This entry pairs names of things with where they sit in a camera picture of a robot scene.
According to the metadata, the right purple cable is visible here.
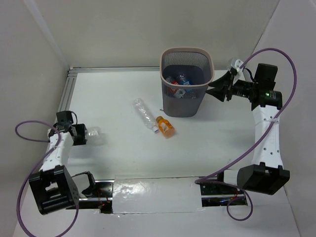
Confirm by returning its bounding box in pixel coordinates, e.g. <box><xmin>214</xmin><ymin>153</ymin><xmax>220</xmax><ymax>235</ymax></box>
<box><xmin>194</xmin><ymin>48</ymin><xmax>297</xmax><ymax>221</ymax></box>

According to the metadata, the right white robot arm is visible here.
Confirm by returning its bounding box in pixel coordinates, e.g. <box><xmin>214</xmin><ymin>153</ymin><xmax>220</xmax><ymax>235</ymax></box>
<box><xmin>206</xmin><ymin>59</ymin><xmax>290</xmax><ymax>195</ymax></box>

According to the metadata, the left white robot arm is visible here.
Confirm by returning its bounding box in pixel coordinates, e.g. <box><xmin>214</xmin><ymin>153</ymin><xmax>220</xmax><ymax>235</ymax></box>
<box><xmin>29</xmin><ymin>111</ymin><xmax>100</xmax><ymax>215</ymax></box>

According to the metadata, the aluminium frame rail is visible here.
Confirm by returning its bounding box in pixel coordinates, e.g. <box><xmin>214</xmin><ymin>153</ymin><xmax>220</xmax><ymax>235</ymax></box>
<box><xmin>38</xmin><ymin>66</ymin><xmax>245</xmax><ymax>179</ymax></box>

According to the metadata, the grey mesh waste bin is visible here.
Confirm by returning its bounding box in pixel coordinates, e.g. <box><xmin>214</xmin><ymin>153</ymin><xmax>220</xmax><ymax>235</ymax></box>
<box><xmin>159</xmin><ymin>47</ymin><xmax>214</xmax><ymax>118</ymax></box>

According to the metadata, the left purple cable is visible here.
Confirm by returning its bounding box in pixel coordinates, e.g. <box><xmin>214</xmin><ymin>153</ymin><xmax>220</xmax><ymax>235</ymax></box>
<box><xmin>15</xmin><ymin>120</ymin><xmax>79</xmax><ymax>237</ymax></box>

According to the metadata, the red label bottle red cap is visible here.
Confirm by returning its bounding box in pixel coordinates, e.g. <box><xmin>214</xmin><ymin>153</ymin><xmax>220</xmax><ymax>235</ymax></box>
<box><xmin>165</xmin><ymin>76</ymin><xmax>179</xmax><ymax>85</ymax></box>

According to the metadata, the purple cable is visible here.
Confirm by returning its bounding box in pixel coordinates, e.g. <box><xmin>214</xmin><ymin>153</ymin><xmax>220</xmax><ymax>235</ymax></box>
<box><xmin>194</xmin><ymin>48</ymin><xmax>297</xmax><ymax>221</ymax></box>
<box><xmin>15</xmin><ymin>120</ymin><xmax>79</xmax><ymax>237</ymax></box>

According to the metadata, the blue label bottle white cap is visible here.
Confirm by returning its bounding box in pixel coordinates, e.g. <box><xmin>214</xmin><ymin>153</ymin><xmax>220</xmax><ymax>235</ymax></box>
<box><xmin>173</xmin><ymin>88</ymin><xmax>194</xmax><ymax>99</ymax></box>

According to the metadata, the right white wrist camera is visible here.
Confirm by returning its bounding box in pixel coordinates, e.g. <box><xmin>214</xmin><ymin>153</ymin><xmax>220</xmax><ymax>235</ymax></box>
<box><xmin>228</xmin><ymin>57</ymin><xmax>243</xmax><ymax>74</ymax></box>

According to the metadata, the white taped front panel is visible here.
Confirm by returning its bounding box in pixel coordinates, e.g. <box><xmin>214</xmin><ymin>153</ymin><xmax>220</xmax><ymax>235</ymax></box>
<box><xmin>112</xmin><ymin>177</ymin><xmax>202</xmax><ymax>214</ymax></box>

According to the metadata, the orange juice bottle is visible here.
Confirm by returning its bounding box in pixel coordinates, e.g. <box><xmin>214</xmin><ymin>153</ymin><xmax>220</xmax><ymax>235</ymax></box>
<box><xmin>156</xmin><ymin>116</ymin><xmax>175</xmax><ymax>138</ymax></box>

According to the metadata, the clear unlabelled plastic bottle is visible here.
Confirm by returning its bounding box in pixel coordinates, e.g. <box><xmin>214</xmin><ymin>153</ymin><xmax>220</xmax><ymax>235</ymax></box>
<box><xmin>133</xmin><ymin>98</ymin><xmax>159</xmax><ymax>133</ymax></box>

